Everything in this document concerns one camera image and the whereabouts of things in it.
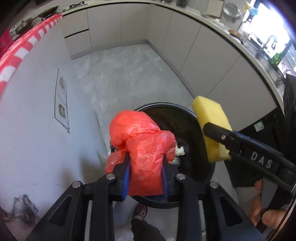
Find white cutting board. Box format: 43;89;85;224
206;0;224;18

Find white tissue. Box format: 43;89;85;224
175;145;185;156

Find kitchen counter with cabinets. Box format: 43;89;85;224
62;1;284;131

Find black trash bin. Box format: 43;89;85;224
134;102;217;209

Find red thermos flask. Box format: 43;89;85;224
0;28;13;51

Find gas stove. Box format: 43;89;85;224
61;1;86;12

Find person's right hand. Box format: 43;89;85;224
248;193;287;229

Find red checkered tablecloth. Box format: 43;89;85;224
0;14;63;97

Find metal strainer plate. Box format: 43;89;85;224
223;3;241;18

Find black cooking pot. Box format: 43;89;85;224
14;17;37;35

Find orange plastic bag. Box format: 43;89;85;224
105;110;176;196

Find yellow sponge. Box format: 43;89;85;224
192;96;232;163

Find person's right shoe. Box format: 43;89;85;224
132;203;148;220

